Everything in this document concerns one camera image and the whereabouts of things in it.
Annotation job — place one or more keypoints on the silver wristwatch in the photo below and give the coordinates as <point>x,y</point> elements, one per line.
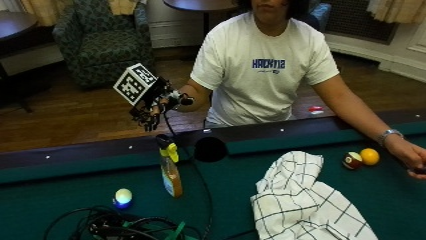
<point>388,135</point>

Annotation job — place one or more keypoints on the white marker cube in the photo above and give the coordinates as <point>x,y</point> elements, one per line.
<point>134,83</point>

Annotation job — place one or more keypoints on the yellow billiard ball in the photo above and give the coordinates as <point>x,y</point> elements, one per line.
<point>368,156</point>

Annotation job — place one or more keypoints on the maroon striped billiard ball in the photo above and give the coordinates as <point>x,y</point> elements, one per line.
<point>352,160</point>

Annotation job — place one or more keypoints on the spray bottle with yellow trigger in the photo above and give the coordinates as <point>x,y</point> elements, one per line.
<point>170,170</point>

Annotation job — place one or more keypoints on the glowing white ball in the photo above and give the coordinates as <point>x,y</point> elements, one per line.
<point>122,197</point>

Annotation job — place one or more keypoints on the green patterned armchair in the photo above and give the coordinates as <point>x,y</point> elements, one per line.
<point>103,43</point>

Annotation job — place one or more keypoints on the person in white t-shirt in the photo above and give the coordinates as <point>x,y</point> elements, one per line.
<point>260,76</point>

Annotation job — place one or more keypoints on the small red and white object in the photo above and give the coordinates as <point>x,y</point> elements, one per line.
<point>315,109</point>

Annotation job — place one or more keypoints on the white checked cloth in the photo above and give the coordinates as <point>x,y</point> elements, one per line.
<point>300,200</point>

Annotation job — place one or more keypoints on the dark round table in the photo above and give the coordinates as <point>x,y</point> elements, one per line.
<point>201,6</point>

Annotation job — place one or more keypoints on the dark wooden side table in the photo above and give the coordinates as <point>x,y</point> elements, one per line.
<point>14,25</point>

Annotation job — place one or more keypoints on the dark radiator grille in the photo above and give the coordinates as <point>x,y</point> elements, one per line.
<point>354,20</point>

